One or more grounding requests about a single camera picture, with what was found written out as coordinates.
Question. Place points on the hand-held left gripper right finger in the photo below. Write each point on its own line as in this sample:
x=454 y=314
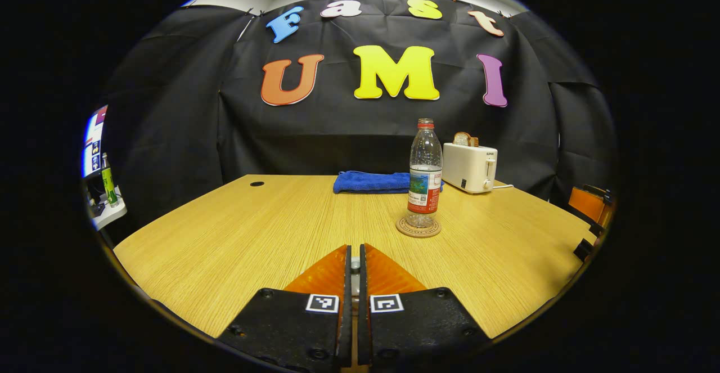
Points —
x=363 y=328

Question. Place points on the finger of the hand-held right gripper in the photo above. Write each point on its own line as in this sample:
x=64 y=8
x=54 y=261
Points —
x=585 y=204

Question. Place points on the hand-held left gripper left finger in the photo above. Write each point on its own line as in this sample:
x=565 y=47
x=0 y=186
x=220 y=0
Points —
x=346 y=328

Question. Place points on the round brown coaster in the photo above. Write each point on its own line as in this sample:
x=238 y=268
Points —
x=402 y=229

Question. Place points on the clear plastic water bottle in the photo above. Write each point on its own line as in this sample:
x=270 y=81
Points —
x=424 y=165

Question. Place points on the green bottle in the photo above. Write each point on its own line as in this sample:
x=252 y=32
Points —
x=108 y=184

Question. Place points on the white toaster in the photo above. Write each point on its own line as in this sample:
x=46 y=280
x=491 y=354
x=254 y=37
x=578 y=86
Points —
x=467 y=167

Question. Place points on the bread slice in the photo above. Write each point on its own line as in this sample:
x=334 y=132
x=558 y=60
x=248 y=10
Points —
x=464 y=138

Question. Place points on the blue folded towel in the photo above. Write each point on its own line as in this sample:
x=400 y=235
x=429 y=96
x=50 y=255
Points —
x=371 y=181

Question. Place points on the white side table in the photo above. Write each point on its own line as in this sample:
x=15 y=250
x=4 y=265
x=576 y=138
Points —
x=109 y=215

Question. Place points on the computer monitor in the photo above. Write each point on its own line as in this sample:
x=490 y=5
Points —
x=94 y=142

